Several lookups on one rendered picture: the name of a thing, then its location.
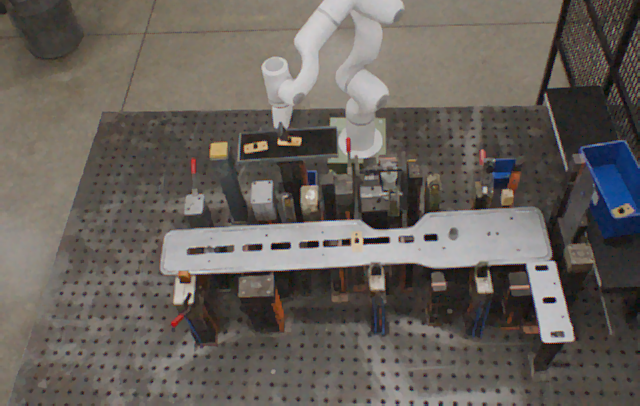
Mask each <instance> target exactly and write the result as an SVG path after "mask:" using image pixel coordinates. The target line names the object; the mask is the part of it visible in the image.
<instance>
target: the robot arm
mask: <svg viewBox="0 0 640 406"><path fill-rule="evenodd" d="M403 12H405V6H403V3H402V1H401V0H324V1H323V2H322V3H321V5H320V6H319V7H318V9H316V11H315V12H314V13H313V15H312V16H311V17H310V18H309V20H308V21H307V22H306V24H305V25H304V27H303V28H302V30H301V31H299V32H298V34H297V35H296V37H295V39H294V45H295V47H296V49H297V51H298V52H299V54H301V56H302V59H303V66H302V70H301V72H299V74H298V76H297V77H296V80H294V79H293V77H292V76H291V75H290V73H289V69H288V64H287V62H286V60H285V59H284V58H280V57H272V58H269V59H267V60H265V62H264V63H263V64H262V73H263V79H264V83H265V88H267V93H268V98H269V102H270V104H271V105H272V106H273V120H274V126H275V128H277V127H278V132H277V135H278V136H279V140H280V141H289V137H288V133H287V128H288V126H289V123H290V122H293V121H294V119H293V114H292V106H295V105H297V104H299V103H301V102H302V101H303V100H304V99H305V97H306V95H307V94H308V93H309V91H310V90H311V88H312V87H313V85H314V84H315V82H316V80H318V75H319V51H320V49H321V48H322V47H323V46H324V44H325V42H326V41H327V40H328V38H329V37H330V36H331V35H332V34H333V32H335V31H336V30H337V29H338V28H339V25H340V24H341V23H342V22H343V20H344V19H345V18H346V17H347V15H348V14H349V13H350V15H351V18H353V21H354V24H355V40H354V47H353V50H351V53H350V55H349V56H348V58H347V59H346V60H345V62H344V63H343V64H342V65H341V66H340V67H339V69H338V70H337V73H336V82H337V84H338V86H339V87H340V88H341V89H342V90H343V91H344V92H345V93H347V94H348V95H349V97H350V99H349V100H348V102H347V105H346V127H345V128H344V129H343V131H342V133H341V134H340V136H339V146H340V149H341V151H342V152H343V153H344V154H345V155H346V156H347V153H346V144H345V138H346V137H349V138H350V144H352V152H350V158H355V155H358V159H363V158H364V157H372V156H374V155H376V154H377V153H378V152H379V150H380V149H381V145H382V137H381V135H380V133H379V131H378V129H377V128H375V111H376V110H378V109H379V108H381V107H382V106H383V105H384V104H385V103H387V102H388V100H389V90H388V88H387V86H385V85H384V84H383V83H382V82H381V81H380V80H379V79H377V77H376V76H375V75H373V74H372V73H371V72H368V71H367V70H366V69H365V68H364V66H365V65H368V64H371V63H373V62H374V60H375V59H376V58H377V56H378V54H379V51H380V47H381V41H382V29H381V26H380V23H384V24H392V23H395V22H397V21H398V20H399V19H401V17H402V15H403ZM379 22H380V23H379ZM282 125H284V126H282ZM282 128H285V132H282Z"/></svg>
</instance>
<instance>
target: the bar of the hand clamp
mask: <svg viewBox="0 0 640 406"><path fill-rule="evenodd" d="M494 166H495V159H494V157H493V158H488V157H485V158H483V163H482V172H481V180H480V197H482V192H483V187H487V191H488V192H487V197H489V195H491V188H492V180H493V173H494V171H495V168H494Z"/></svg>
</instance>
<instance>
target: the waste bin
mask: <svg viewBox="0 0 640 406"><path fill-rule="evenodd" d="M4 14H7V16H8V17H9V20H10V21H12V23H13V24H14V26H15V27H16V29H17V31H18V32H19V34H20V35H21V38H22V39H23V41H24V42H25V44H26V45H27V47H28V48H29V50H30V51H32V52H33V53H34V54H35V55H37V57H40V58H44V59H53V58H59V57H62V55H64V54H66V53H68V52H71V51H72V50H74V49H75V48H76V47H77V46H78V45H79V43H80V42H81V40H82V34H83V32H82V28H81V26H80V23H79V20H78V18H77V15H76V13H75V11H74V8H73V6H72V4H71V0H0V15H4Z"/></svg>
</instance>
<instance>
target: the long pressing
mask: <svg viewBox="0 0 640 406"><path fill-rule="evenodd" d="M510 218H513V220H511V219H510ZM451 227H456V228H457V229H458V238H457V239H456V240H450V239H449V238H448V235H449V229H450V228H451ZM322 231H324V233H322ZM352 231H362V238H378V237H390V240H391V242H390V243H389V244H371V245H362V252H352V245H350V246H332V247H324V246H323V241H325V240H341V239H352ZM488 231H491V236H488V235H487V234H488ZM496 233H499V235H496ZM434 234H435V235H438V237H439V240H438V241H428V242H427V241H425V240H424V236H425V235H434ZM265 235H268V237H265ZM400 236H413V237H414V242H409V243H400V242H399V241H398V237H400ZM210 238H212V239H210ZM304 241H319V244H320V245H319V247H314V248H299V242H304ZM285 242H290V243H291V248H290V250H276V251H272V250H271V244H272V243H285ZM247 244H262V251H257V252H243V245H247ZM207 245H211V247H213V252H211V253H207V252H206V254H201V255H187V250H188V248H191V247H207ZM228 245H234V246H235V251H234V252H233V253H219V254H216V253H215V248H216V247H217V246H228ZM443 247H445V250H443ZM418 248H421V251H418ZM517 248H519V249H520V251H519V252H518V251H517ZM323 254H324V256H322V255H323ZM551 258H552V248H551V244H550V240H549V236H548V231H547V227H546V223H545V219H543V216H542V213H541V211H540V210H539V209H538V208H536V207H515V208H497V209H479V210H461V211H443V212H429V213H427V214H425V216H424V217H423V218H422V219H421V220H419V221H418V222H417V223H416V224H415V225H414V226H413V227H410V228H397V229H373V228H371V227H370V226H369V225H366V224H365V223H364V222H362V221H360V220H341V221H323V222H305V223H287V224H269V225H250V226H231V227H213V228H195V229H177V230H171V231H169V233H167V235H166V236H165V239H164V244H163V252H161V259H160V266H159V270H160V272H161V274H163V275H165V276H168V277H171V276H177V272H178V271H181V270H187V271H188V272H189V273H190V274H191V275H210V274H229V273H250V272H269V271H289V270H308V269H327V268H347V267H366V265H371V261H372V260H380V261H381V265H387V264H406V263H417V264H421V265H424V267H428V268H431V269H450V268H470V266H476V265H477V263H478V261H479V260H483V259H487V260H489V266H491V265H510V264H527V263H528V262H538V261H549V260H550V259H551ZM209 260H210V262H208V261H209Z"/></svg>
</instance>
